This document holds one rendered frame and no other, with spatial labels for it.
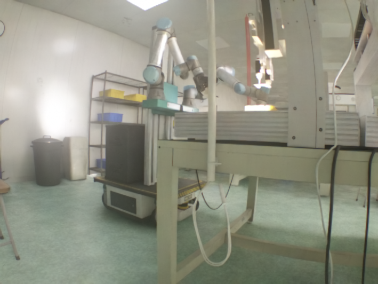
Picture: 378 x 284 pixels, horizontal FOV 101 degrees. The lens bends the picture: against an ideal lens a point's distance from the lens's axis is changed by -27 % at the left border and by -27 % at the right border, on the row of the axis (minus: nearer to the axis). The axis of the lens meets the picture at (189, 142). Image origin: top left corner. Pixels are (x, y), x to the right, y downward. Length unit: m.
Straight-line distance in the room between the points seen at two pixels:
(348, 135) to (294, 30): 0.35
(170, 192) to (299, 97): 0.55
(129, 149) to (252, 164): 1.39
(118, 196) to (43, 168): 1.53
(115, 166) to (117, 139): 0.25
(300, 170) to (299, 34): 0.39
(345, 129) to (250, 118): 0.30
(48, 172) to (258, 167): 2.88
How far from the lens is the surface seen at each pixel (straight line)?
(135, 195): 1.76
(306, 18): 0.72
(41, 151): 3.14
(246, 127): 0.69
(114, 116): 3.75
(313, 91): 0.63
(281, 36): 0.82
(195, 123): 0.77
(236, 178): 3.37
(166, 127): 2.05
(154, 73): 1.54
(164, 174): 0.81
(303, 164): 0.61
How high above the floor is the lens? 0.77
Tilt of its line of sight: 2 degrees down
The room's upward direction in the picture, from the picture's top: 2 degrees clockwise
